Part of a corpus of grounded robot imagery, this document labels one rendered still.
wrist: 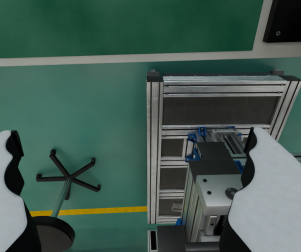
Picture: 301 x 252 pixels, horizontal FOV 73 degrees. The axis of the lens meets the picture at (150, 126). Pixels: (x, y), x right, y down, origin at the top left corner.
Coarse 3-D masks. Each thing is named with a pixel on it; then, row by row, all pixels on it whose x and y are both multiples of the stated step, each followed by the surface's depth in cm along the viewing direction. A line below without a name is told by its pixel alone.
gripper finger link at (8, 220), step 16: (0, 144) 9; (16, 144) 10; (0, 160) 8; (16, 160) 10; (0, 176) 7; (16, 176) 8; (0, 192) 7; (16, 192) 8; (0, 208) 6; (16, 208) 6; (0, 224) 6; (16, 224) 6; (32, 224) 7; (0, 240) 5; (16, 240) 6; (32, 240) 6
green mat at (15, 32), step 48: (0, 0) 42; (48, 0) 42; (96, 0) 43; (144, 0) 43; (192, 0) 43; (240, 0) 44; (0, 48) 47; (48, 48) 47; (96, 48) 48; (144, 48) 48; (192, 48) 48; (240, 48) 49
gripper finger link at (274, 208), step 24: (264, 144) 9; (264, 168) 8; (288, 168) 8; (240, 192) 7; (264, 192) 7; (288, 192) 7; (240, 216) 6; (264, 216) 6; (288, 216) 6; (240, 240) 6; (264, 240) 6; (288, 240) 6
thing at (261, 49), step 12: (264, 0) 44; (264, 12) 45; (264, 24) 46; (252, 48) 49; (264, 48) 49; (276, 48) 49; (288, 48) 49; (300, 48) 50; (0, 60) 49; (12, 60) 49; (24, 60) 49; (36, 60) 49; (48, 60) 49; (60, 60) 49; (72, 60) 49; (84, 60) 49; (96, 60) 49; (108, 60) 50; (120, 60) 50; (132, 60) 50; (144, 60) 50; (156, 60) 50; (168, 60) 50; (180, 60) 50
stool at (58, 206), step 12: (60, 168) 158; (84, 168) 158; (36, 180) 164; (48, 180) 164; (60, 180) 164; (72, 180) 165; (60, 192) 151; (60, 204) 142; (36, 216) 117; (48, 216) 119; (48, 228) 116; (60, 228) 118; (72, 228) 125; (48, 240) 122; (60, 240) 123; (72, 240) 125
